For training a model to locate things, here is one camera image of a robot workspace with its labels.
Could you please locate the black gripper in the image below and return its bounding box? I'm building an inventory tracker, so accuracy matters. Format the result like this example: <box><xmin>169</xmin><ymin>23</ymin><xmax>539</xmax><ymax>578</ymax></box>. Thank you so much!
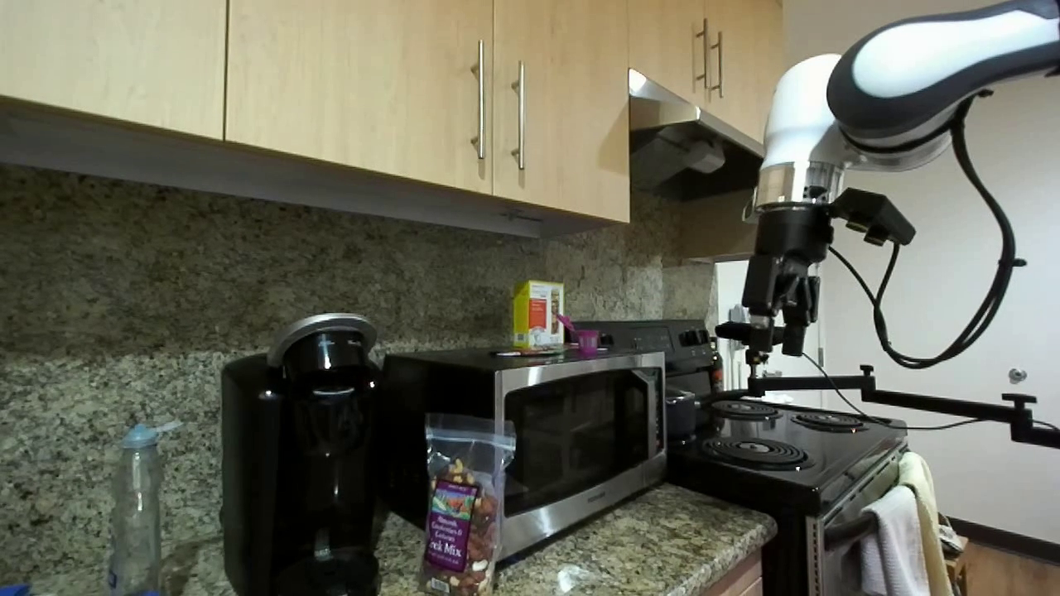
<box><xmin>739</xmin><ymin>197</ymin><xmax>839</xmax><ymax>362</ymax></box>

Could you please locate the clear plastic snack bag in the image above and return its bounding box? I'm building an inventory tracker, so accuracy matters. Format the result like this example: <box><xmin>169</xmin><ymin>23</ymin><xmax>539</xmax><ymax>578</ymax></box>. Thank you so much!
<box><xmin>416</xmin><ymin>410</ymin><xmax>519</xmax><ymax>596</ymax></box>

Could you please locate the stainless black microwave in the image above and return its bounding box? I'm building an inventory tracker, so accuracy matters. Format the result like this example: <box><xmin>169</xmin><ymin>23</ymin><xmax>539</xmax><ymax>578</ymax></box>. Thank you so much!
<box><xmin>379</xmin><ymin>343</ymin><xmax>674</xmax><ymax>568</ymax></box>

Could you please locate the black electric stove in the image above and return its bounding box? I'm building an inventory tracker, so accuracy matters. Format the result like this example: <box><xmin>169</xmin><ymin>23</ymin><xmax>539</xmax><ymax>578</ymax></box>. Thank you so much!
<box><xmin>573</xmin><ymin>317</ymin><xmax>913</xmax><ymax>596</ymax></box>

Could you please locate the small purple cup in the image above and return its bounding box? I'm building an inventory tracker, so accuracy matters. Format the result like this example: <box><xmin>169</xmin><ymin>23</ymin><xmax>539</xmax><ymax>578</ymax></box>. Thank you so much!
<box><xmin>558</xmin><ymin>311</ymin><xmax>608</xmax><ymax>362</ymax></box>

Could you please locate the steel range hood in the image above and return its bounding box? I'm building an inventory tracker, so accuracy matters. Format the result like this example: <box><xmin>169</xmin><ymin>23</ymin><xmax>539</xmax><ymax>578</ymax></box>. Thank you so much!
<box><xmin>625</xmin><ymin>65</ymin><xmax>771</xmax><ymax>205</ymax></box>

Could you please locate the yellow hanging towel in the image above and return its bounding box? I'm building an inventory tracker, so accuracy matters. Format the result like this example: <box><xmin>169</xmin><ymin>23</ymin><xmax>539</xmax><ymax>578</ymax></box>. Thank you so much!
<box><xmin>897</xmin><ymin>450</ymin><xmax>962</xmax><ymax>596</ymax></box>

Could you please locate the yellow carton box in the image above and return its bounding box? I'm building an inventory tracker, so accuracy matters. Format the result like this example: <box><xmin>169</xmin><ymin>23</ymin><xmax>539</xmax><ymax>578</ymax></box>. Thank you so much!
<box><xmin>511</xmin><ymin>279</ymin><xmax>569</xmax><ymax>353</ymax></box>

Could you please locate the white hanging towel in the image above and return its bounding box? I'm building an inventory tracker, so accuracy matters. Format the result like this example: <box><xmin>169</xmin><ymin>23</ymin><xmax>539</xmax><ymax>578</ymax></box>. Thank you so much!
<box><xmin>855</xmin><ymin>484</ymin><xmax>937</xmax><ymax>596</ymax></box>

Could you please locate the black coffee maker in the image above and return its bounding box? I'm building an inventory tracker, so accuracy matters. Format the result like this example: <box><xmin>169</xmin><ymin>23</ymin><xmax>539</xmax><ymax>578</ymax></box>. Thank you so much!
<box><xmin>219</xmin><ymin>311</ymin><xmax>392</xmax><ymax>596</ymax></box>

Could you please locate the clear plastic water bottle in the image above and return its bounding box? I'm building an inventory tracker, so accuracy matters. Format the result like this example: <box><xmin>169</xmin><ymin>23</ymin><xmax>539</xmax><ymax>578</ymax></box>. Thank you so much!
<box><xmin>106</xmin><ymin>413</ymin><xmax>187</xmax><ymax>596</ymax></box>

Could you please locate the black camera on stand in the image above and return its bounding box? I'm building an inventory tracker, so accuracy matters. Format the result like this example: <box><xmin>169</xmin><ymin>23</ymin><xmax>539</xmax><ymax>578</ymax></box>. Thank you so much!
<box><xmin>711</xmin><ymin>317</ymin><xmax>795</xmax><ymax>384</ymax></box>

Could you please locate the thin black camera cable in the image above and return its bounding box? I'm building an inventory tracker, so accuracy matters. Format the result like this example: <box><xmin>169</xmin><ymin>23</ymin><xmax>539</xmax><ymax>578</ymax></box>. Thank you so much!
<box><xmin>799</xmin><ymin>348</ymin><xmax>981</xmax><ymax>432</ymax></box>

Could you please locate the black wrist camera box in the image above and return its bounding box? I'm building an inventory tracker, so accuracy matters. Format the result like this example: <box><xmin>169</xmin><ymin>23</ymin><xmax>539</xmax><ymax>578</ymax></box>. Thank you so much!
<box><xmin>831</xmin><ymin>185</ymin><xmax>922</xmax><ymax>247</ymax></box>

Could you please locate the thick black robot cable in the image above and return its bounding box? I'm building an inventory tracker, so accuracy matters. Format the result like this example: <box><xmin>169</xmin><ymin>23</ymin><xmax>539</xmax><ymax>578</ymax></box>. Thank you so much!
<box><xmin>825</xmin><ymin>96</ymin><xmax>1030</xmax><ymax>375</ymax></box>

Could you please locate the short wooden wall cabinet door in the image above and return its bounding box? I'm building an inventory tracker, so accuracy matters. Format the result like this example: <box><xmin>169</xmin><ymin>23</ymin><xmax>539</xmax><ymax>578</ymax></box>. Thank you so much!
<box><xmin>710</xmin><ymin>0</ymin><xmax>786</xmax><ymax>146</ymax></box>
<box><xmin>625</xmin><ymin>0</ymin><xmax>717</xmax><ymax>113</ymax></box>

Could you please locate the steel wall cabinet handle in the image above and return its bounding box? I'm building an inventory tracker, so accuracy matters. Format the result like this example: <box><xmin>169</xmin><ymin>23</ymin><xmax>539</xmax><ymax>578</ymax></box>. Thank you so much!
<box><xmin>710</xmin><ymin>25</ymin><xmax>728</xmax><ymax>98</ymax></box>
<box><xmin>693</xmin><ymin>15</ymin><xmax>711</xmax><ymax>84</ymax></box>
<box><xmin>471</xmin><ymin>37</ymin><xmax>491</xmax><ymax>165</ymax></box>
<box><xmin>506</xmin><ymin>60</ymin><xmax>529</xmax><ymax>175</ymax></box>

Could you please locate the wide wooden wall cabinet door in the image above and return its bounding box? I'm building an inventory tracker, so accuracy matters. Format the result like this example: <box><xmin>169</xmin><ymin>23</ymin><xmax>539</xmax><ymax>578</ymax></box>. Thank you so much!
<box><xmin>0</xmin><ymin>0</ymin><xmax>231</xmax><ymax>142</ymax></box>

